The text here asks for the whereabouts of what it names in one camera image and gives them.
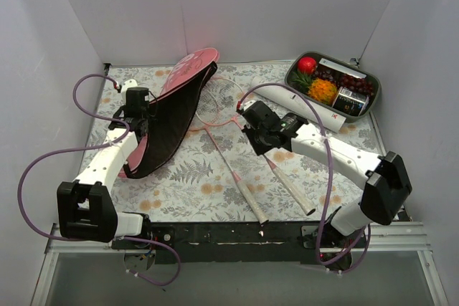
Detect floral table cloth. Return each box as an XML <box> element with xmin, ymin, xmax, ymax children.
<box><xmin>98</xmin><ymin>62</ymin><xmax>382</xmax><ymax>222</ymax></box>

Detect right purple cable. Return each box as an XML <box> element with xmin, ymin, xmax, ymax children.
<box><xmin>235</xmin><ymin>82</ymin><xmax>372</xmax><ymax>274</ymax></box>

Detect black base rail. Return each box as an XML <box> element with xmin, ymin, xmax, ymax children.
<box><xmin>110</xmin><ymin>219</ymin><xmax>374</xmax><ymax>267</ymax></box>

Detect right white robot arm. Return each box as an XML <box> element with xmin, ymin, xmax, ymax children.
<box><xmin>238</xmin><ymin>101</ymin><xmax>412</xmax><ymax>247</ymax></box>

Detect white shuttlecock tube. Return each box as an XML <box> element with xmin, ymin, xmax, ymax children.
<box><xmin>255</xmin><ymin>83</ymin><xmax>346</xmax><ymax>132</ymax></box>

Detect red apple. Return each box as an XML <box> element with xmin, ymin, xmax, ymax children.
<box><xmin>297</xmin><ymin>57</ymin><xmax>317</xmax><ymax>75</ymax></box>

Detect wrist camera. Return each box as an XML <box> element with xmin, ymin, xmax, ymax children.
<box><xmin>113</xmin><ymin>79</ymin><xmax>138</xmax><ymax>102</ymax></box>
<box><xmin>236</xmin><ymin>100</ymin><xmax>257</xmax><ymax>115</ymax></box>

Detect green leafy sprig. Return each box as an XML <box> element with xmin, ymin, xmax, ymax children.
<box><xmin>291</xmin><ymin>71</ymin><xmax>313</xmax><ymax>93</ymax></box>

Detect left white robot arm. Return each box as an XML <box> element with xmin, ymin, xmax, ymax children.
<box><xmin>57</xmin><ymin>80</ymin><xmax>153</xmax><ymax>249</ymax></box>

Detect pink badminton racket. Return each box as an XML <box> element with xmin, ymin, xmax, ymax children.
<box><xmin>197</xmin><ymin>116</ymin><xmax>269</xmax><ymax>225</ymax></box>
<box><xmin>186</xmin><ymin>76</ymin><xmax>317</xmax><ymax>216</ymax></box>

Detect grey plastic tray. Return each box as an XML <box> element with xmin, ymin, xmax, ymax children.
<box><xmin>284</xmin><ymin>52</ymin><xmax>382</xmax><ymax>123</ymax></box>

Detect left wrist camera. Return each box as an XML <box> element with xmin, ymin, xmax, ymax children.
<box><xmin>113</xmin><ymin>79</ymin><xmax>138</xmax><ymax>102</ymax></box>

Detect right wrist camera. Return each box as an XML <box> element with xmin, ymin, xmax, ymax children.
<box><xmin>236</xmin><ymin>100</ymin><xmax>257</xmax><ymax>115</ymax></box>

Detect pink racket cover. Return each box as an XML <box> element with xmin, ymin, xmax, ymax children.
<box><xmin>118</xmin><ymin>47</ymin><xmax>219</xmax><ymax>179</ymax></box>

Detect white box in tray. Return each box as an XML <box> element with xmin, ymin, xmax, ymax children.
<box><xmin>319</xmin><ymin>58</ymin><xmax>366</xmax><ymax>79</ymax></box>

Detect dark red grapes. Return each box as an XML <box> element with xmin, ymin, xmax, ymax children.
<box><xmin>312</xmin><ymin>70</ymin><xmax>374</xmax><ymax>97</ymax></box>

